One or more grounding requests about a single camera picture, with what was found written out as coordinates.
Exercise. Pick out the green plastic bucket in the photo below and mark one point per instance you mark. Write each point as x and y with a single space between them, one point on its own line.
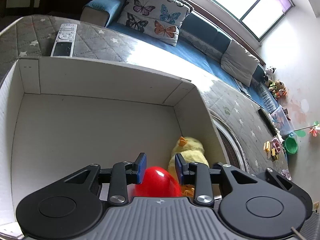
290 145

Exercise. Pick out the red heart toy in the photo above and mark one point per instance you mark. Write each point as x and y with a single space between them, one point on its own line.
157 182

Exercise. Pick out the blue sofa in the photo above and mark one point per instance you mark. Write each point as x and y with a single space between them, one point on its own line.
200 43

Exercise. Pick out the black remote control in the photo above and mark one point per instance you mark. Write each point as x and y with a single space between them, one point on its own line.
268 122

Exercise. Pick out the grey quilted star table cover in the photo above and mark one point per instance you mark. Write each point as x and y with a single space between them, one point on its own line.
236 109

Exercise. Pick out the white cardboard box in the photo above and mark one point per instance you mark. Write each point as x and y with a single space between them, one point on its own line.
60 114

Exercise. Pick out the white remote control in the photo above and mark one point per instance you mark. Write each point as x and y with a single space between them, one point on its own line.
65 40

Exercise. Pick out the small toy pile on table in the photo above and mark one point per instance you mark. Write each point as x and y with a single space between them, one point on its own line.
272 149

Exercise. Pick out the yellow plush duck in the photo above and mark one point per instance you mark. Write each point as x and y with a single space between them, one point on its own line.
191 150

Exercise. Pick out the plush toys pile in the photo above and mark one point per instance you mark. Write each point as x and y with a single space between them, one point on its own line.
275 87

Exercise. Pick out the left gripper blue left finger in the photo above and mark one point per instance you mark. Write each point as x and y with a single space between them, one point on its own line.
123 174

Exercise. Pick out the round black induction plate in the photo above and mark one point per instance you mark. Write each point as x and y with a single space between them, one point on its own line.
235 152

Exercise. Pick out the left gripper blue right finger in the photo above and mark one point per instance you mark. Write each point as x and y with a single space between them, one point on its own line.
198 175

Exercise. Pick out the butterfly print pillow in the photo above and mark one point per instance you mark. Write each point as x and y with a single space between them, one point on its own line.
160 19

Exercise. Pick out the grey sofa cushion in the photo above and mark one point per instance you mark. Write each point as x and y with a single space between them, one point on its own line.
239 63

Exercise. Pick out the clear plastic storage bin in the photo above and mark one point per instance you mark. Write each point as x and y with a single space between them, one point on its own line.
281 122

